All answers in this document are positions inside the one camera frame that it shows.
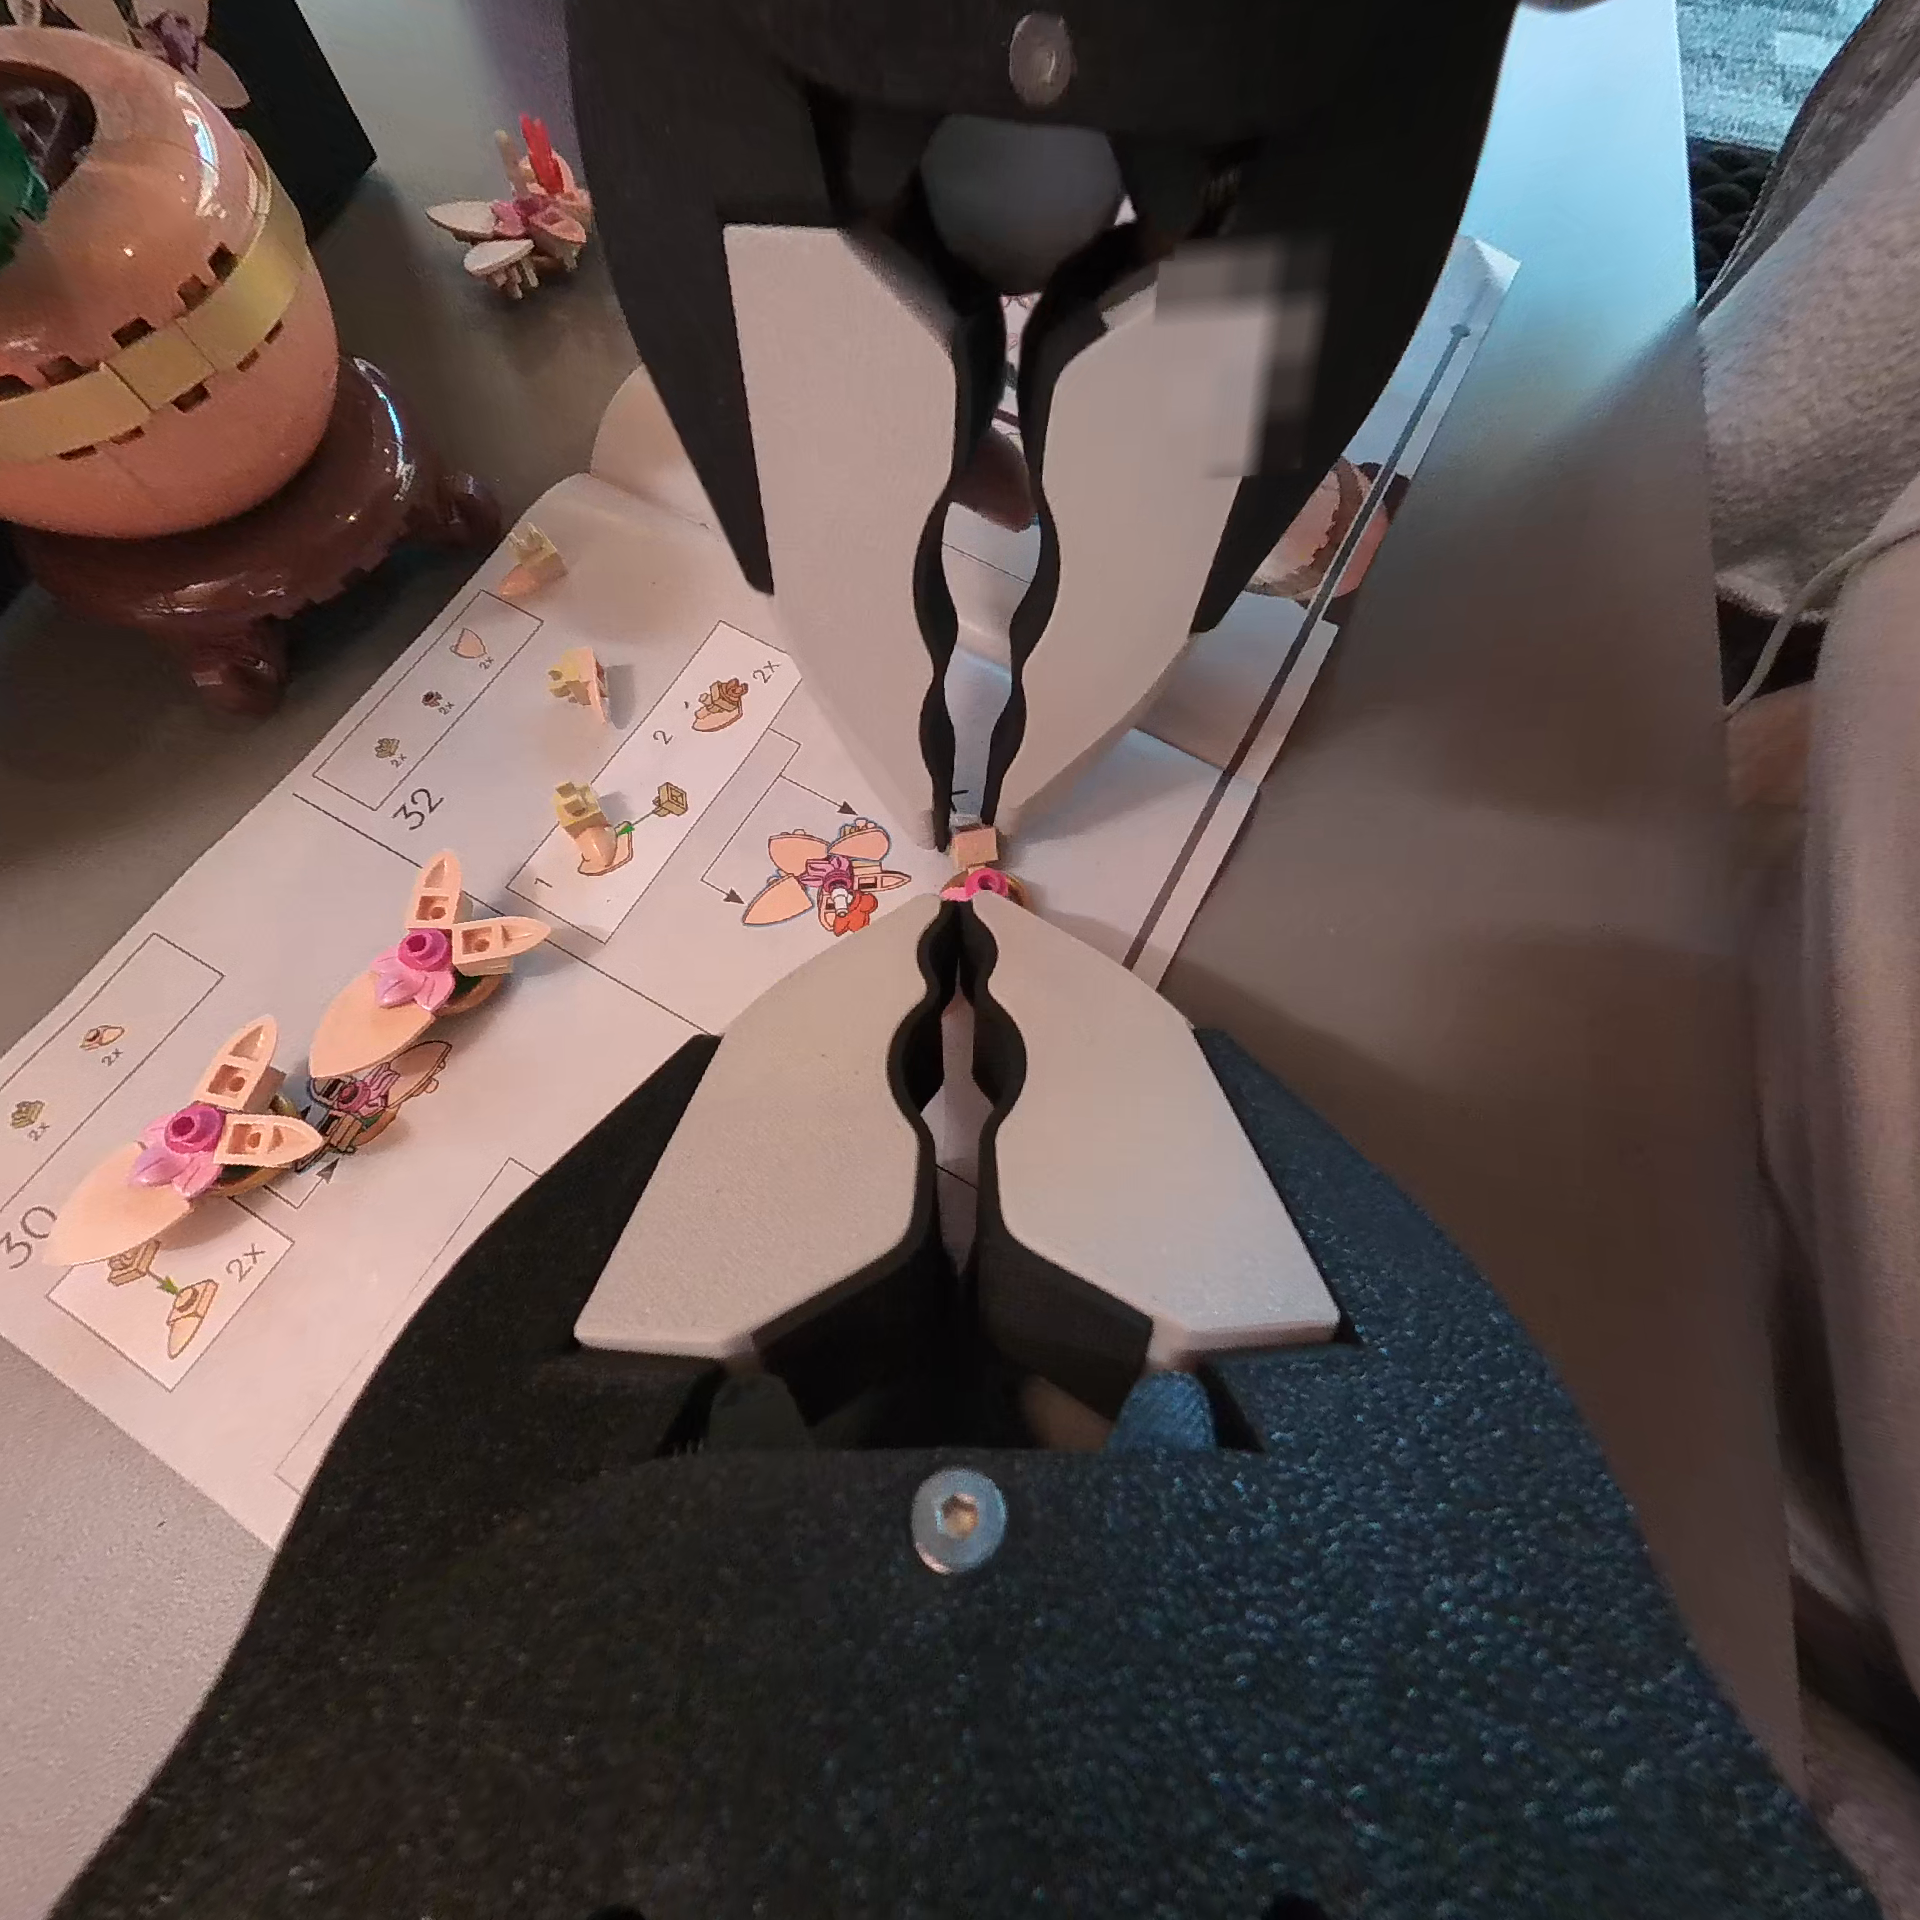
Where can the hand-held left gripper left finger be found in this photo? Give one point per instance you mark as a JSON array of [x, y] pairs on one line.
[[750, 1185]]

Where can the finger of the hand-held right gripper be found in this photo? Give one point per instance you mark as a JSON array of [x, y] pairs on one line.
[[1110, 570], [839, 480]]

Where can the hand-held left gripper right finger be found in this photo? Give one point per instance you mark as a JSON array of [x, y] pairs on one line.
[[1156, 1201]]

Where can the small tan brick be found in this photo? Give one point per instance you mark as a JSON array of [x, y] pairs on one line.
[[972, 843]]

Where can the grey desk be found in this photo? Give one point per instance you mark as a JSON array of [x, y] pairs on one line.
[[1501, 780]]

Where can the paper instruction booklet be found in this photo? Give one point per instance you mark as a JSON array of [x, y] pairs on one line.
[[495, 1244]]

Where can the peach and yellow brick piece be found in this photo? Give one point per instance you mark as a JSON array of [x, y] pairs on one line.
[[534, 566], [582, 683]]

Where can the red-topped toy flower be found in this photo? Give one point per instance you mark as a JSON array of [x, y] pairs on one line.
[[517, 225]]

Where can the pink flower with peach petals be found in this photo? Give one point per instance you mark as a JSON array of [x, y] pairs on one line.
[[429, 960], [188, 1148]]

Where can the brown vase stand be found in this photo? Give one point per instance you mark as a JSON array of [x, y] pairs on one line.
[[346, 510]]

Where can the black box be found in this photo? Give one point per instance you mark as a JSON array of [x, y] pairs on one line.
[[301, 106]]

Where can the pale toy orchid flower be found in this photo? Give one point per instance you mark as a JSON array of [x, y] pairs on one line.
[[165, 44]]

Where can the person's beige sweatshirt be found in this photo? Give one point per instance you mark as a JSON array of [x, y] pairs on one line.
[[1830, 1050]]

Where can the pink brick-built vase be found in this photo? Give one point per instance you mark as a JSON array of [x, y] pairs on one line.
[[165, 330]]

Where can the green toy plant leaf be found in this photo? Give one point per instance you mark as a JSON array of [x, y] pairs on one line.
[[19, 180]]

